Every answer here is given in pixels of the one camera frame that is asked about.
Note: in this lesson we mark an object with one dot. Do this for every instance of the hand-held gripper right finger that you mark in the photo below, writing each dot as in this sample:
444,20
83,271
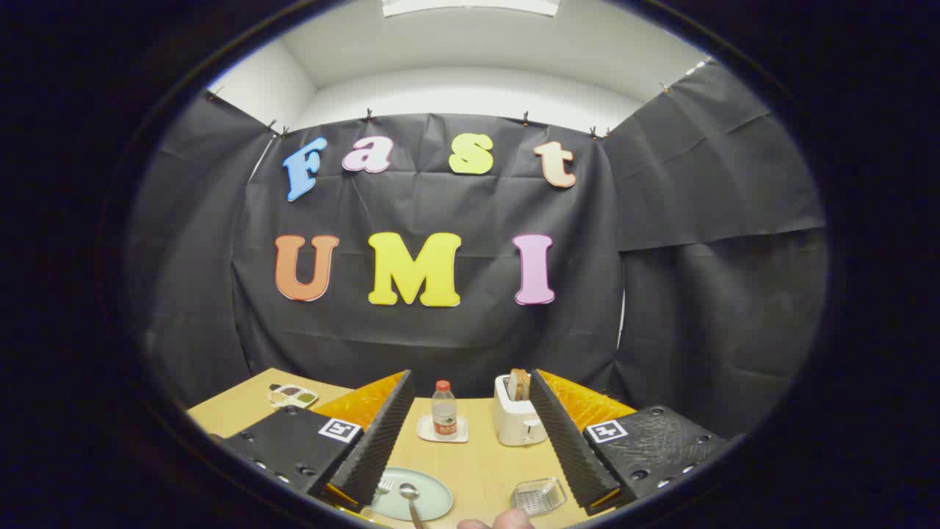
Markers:
569,448

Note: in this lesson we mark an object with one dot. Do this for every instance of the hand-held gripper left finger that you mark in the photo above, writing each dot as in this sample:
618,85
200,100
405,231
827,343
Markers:
378,448

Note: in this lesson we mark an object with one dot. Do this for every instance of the clear perforated drain tray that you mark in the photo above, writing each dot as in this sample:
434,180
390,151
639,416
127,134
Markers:
538,497

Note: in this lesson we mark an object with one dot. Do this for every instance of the white toaster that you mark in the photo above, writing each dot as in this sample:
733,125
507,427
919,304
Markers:
514,422

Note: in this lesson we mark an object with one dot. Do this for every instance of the light green round plate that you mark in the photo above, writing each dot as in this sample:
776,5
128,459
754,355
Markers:
433,496

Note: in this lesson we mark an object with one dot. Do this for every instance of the clear water bottle red cap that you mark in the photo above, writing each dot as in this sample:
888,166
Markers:
443,411

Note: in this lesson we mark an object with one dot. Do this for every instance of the white square coaster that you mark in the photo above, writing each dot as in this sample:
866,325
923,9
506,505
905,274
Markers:
463,433

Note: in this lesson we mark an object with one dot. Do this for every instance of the white divided sauce dish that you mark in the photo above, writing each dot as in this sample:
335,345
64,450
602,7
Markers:
294,397

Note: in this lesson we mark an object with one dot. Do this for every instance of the black backdrop cloth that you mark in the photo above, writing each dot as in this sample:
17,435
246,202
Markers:
440,338

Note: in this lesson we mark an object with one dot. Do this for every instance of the ceiling light panel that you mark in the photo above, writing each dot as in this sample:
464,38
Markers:
470,6

